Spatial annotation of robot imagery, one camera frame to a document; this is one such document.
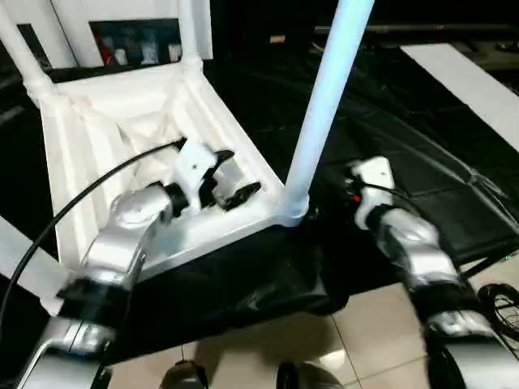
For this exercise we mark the white plastic table top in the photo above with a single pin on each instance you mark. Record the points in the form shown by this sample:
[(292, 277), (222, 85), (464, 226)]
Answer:
[(101, 105)]

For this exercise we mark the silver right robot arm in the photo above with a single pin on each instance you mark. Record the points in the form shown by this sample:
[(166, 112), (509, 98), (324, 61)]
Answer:
[(421, 251)]

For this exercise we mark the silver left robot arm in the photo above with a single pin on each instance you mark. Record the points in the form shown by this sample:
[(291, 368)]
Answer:
[(121, 235)]

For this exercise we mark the black work mat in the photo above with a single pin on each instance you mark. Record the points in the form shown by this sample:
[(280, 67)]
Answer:
[(385, 121)]

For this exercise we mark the white mug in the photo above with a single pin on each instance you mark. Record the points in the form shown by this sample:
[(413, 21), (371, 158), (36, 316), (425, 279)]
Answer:
[(174, 50), (119, 54)]

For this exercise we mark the yellowish label tag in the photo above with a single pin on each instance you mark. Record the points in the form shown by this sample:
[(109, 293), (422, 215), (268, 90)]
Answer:
[(277, 39)]

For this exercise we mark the white blue patterned container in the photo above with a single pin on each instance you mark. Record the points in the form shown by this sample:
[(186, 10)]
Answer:
[(148, 48)]

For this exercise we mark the white flat board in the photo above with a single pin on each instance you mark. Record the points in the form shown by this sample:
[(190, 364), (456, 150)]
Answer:
[(466, 81)]

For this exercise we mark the red bottle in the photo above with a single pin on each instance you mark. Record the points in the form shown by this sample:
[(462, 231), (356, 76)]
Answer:
[(106, 48)]

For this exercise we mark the dark metal bar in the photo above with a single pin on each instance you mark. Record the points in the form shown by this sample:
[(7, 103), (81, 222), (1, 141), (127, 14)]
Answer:
[(425, 28)]

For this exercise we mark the dark left robot foot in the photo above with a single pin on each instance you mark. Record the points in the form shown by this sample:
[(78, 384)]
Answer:
[(182, 377)]

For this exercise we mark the dark robot foot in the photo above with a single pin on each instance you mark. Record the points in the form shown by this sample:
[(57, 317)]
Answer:
[(308, 377), (182, 377)]

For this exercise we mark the white glass door cabinet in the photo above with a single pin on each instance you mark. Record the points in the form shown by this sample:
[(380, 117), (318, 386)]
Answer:
[(81, 32)]

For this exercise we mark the dark right robot foot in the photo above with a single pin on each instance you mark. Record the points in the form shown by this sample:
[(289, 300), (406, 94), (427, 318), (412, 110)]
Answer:
[(308, 377)]

